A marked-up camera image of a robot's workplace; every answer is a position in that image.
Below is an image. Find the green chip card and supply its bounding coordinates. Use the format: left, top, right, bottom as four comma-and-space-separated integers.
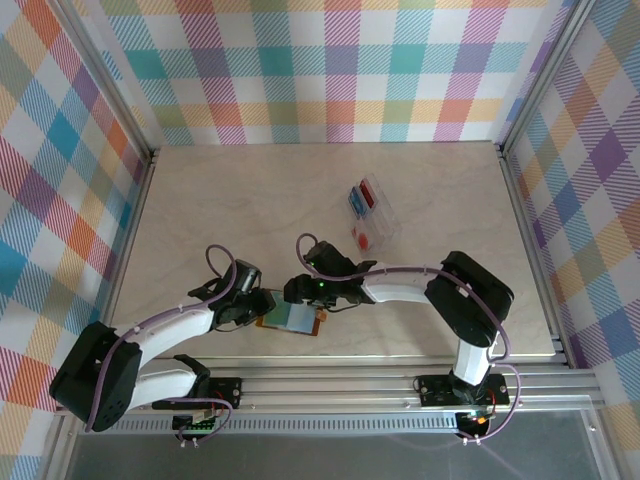
263, 298, 292, 329

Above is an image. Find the white orange cards stack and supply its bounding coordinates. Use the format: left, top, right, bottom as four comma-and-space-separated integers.
350, 225, 374, 251

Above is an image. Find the clear acrylic card box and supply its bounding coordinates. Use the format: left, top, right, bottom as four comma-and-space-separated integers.
343, 172, 404, 252

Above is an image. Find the blue cards stack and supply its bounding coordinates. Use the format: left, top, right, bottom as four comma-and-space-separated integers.
347, 186, 367, 217

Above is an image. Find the red cards stack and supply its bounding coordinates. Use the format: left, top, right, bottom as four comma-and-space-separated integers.
357, 179, 380, 210

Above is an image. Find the green terminal controller board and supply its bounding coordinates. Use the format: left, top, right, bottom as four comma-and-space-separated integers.
171, 412, 225, 435

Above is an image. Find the grey metal sheet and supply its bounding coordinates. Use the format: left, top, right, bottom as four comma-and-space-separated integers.
63, 409, 604, 480

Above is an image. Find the orange controller board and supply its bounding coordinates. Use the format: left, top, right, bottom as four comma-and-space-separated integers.
456, 409, 495, 432

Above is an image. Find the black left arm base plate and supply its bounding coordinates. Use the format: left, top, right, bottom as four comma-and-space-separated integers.
151, 377, 245, 410

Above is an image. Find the aluminium frame cross rail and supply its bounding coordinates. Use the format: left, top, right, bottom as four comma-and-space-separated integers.
53, 367, 607, 417

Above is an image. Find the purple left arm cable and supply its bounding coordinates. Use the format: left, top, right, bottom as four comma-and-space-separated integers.
83, 243, 237, 449

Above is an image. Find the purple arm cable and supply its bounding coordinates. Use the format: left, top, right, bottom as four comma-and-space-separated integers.
296, 232, 524, 446
83, 243, 237, 449

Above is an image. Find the aluminium frame side rail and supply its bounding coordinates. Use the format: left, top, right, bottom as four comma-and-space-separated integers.
497, 147, 576, 369
84, 148, 162, 374

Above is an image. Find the slotted grey cable duct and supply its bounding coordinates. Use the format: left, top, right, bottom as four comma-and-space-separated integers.
79, 418, 460, 434

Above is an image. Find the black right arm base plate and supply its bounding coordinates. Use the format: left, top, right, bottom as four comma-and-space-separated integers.
417, 373, 511, 407

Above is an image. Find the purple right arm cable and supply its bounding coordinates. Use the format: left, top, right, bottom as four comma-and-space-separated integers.
296, 232, 524, 446

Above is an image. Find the aluminium frame corner post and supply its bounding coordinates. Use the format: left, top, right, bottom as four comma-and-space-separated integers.
47, 0, 161, 169
493, 0, 599, 159

